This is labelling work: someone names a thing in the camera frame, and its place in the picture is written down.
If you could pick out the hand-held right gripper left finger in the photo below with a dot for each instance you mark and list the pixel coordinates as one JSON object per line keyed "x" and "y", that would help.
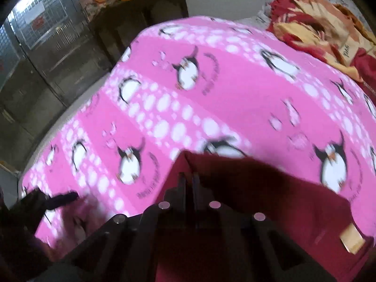
{"x": 182, "y": 194}

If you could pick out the metal grid door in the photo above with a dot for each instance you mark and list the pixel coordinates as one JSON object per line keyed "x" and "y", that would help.
{"x": 50, "y": 50}

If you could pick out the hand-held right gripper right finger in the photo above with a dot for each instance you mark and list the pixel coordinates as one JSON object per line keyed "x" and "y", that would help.
{"x": 196, "y": 194}

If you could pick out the maroon small garment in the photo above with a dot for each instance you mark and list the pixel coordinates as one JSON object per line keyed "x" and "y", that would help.
{"x": 279, "y": 199}

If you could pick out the white paper sign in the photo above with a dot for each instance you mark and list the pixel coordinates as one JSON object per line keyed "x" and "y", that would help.
{"x": 35, "y": 13}

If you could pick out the pink penguin print blanket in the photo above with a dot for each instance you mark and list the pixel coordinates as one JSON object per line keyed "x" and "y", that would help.
{"x": 205, "y": 108}

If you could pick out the red and yellow quilt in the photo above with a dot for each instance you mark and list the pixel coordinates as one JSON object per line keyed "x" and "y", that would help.
{"x": 317, "y": 26}

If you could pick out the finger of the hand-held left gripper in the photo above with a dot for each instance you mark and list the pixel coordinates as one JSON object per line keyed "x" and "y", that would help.
{"x": 63, "y": 199}

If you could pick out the dark wooden cabinet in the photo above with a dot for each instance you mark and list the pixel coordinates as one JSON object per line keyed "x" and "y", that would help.
{"x": 132, "y": 26}

